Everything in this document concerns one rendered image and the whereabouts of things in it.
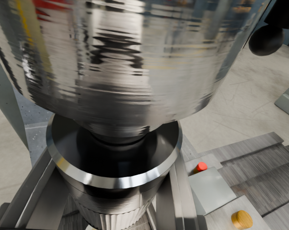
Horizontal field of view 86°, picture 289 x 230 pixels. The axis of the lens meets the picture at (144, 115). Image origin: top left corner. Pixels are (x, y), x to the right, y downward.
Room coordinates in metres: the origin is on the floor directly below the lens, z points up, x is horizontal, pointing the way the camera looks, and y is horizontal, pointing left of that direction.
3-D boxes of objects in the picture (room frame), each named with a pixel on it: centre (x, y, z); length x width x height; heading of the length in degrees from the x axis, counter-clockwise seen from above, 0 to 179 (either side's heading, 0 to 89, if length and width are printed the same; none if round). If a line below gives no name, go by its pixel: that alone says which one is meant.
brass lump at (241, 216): (0.08, -0.18, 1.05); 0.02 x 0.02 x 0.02
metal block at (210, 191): (0.11, -0.12, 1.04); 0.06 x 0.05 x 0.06; 121
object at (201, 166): (0.15, -0.12, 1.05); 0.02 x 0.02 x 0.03
